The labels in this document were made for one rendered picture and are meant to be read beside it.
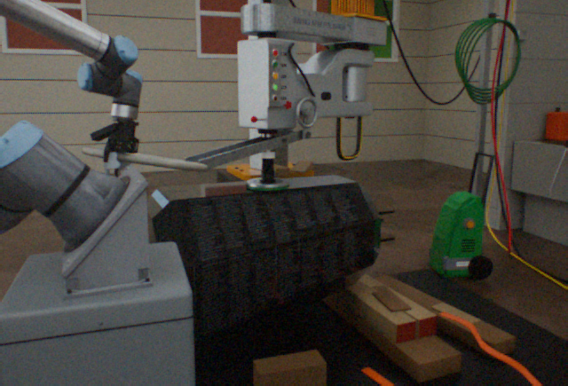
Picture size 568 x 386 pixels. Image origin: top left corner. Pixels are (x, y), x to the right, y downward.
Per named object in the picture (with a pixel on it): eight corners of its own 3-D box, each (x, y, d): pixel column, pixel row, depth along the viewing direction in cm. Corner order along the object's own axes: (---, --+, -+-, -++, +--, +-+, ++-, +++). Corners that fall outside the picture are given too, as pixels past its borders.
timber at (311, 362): (260, 401, 200) (259, 374, 199) (253, 384, 212) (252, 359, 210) (326, 388, 209) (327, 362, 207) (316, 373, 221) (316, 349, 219)
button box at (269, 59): (277, 106, 227) (277, 44, 222) (280, 106, 225) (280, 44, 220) (264, 106, 221) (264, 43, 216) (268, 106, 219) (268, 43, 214)
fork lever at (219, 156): (287, 136, 262) (287, 126, 260) (313, 137, 248) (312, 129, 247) (180, 168, 216) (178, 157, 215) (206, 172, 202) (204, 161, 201)
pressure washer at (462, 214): (468, 262, 370) (475, 150, 356) (493, 279, 336) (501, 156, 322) (424, 263, 366) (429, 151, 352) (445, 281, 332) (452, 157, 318)
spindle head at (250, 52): (288, 129, 264) (288, 45, 256) (319, 131, 248) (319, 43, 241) (238, 133, 239) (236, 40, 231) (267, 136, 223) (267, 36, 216)
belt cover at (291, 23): (351, 54, 297) (352, 26, 294) (386, 51, 279) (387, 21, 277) (229, 43, 231) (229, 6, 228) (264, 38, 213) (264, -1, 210)
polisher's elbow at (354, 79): (327, 101, 280) (327, 67, 277) (345, 101, 294) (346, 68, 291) (354, 101, 268) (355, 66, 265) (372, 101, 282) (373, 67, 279)
